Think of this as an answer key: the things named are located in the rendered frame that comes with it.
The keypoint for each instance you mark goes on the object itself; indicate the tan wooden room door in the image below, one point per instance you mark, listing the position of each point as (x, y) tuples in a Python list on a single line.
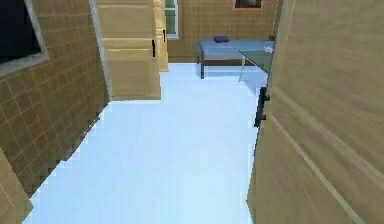
[(326, 116), (162, 43), (130, 63)]

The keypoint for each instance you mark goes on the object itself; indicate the purple cushion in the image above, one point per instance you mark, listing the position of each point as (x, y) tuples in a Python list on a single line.
[(221, 39)]

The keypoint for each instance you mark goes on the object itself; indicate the green glass table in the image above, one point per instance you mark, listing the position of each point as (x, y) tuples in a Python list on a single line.
[(260, 60)]

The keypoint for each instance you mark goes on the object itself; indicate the white framed window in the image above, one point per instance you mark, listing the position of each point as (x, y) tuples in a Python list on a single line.
[(171, 18)]

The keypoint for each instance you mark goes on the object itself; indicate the small white object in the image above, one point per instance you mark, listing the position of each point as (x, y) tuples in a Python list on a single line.
[(268, 49)]

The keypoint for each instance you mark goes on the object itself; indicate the blue bed with dark frame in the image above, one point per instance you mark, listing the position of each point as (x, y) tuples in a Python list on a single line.
[(230, 50)]

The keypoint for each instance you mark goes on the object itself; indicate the orange framed wall picture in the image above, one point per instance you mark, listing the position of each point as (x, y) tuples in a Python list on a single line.
[(248, 4)]

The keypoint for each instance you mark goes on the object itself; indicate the dark window with grey frame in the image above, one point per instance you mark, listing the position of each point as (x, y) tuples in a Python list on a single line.
[(16, 30)]

